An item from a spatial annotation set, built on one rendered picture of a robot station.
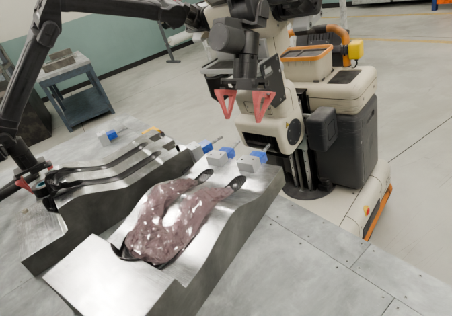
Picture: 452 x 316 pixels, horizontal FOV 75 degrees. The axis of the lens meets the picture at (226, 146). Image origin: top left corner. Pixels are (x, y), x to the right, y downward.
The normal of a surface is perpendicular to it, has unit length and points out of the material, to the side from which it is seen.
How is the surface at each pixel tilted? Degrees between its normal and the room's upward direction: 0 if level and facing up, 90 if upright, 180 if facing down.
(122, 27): 90
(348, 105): 90
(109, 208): 90
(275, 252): 0
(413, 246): 0
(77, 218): 90
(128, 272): 0
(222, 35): 63
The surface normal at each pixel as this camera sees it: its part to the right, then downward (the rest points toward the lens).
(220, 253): 0.79, 0.11
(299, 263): -0.26, -0.83
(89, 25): 0.49, 0.32
